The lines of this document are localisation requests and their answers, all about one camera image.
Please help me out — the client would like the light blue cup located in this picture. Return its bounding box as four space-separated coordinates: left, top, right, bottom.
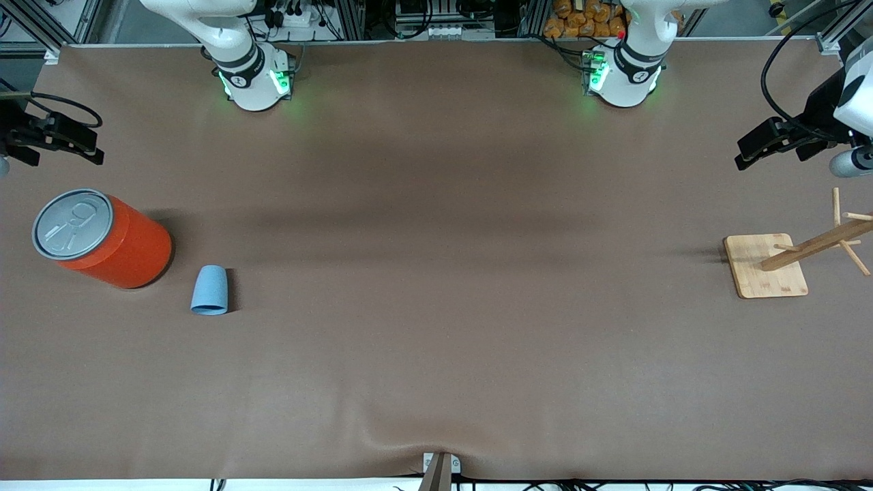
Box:
190 265 230 316

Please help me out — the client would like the orange can with grey lid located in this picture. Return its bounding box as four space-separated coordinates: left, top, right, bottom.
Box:
32 189 174 290

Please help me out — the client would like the wooden mug tree stand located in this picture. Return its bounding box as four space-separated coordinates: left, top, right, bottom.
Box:
724 188 873 300

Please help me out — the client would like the bag of orange items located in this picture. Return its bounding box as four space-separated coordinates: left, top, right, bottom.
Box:
543 0 629 39

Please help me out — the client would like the white power strip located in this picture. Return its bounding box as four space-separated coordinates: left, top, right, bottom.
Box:
268 4 320 29

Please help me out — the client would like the brown table cover cloth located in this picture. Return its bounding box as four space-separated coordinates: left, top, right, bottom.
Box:
0 40 873 482

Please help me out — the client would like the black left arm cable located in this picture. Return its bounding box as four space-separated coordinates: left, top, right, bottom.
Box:
760 0 861 132

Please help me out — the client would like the grey metal camera bracket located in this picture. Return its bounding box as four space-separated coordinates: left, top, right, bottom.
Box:
417 451 462 491

